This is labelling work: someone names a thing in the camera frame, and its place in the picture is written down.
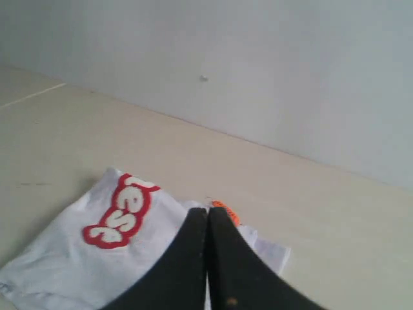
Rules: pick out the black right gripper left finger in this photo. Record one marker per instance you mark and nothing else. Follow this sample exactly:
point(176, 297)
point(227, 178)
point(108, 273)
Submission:
point(178, 279)

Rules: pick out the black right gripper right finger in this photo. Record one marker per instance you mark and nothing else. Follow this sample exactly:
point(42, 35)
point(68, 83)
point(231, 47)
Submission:
point(238, 278)

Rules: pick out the white t-shirt red lettering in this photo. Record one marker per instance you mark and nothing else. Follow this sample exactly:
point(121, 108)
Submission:
point(98, 247)

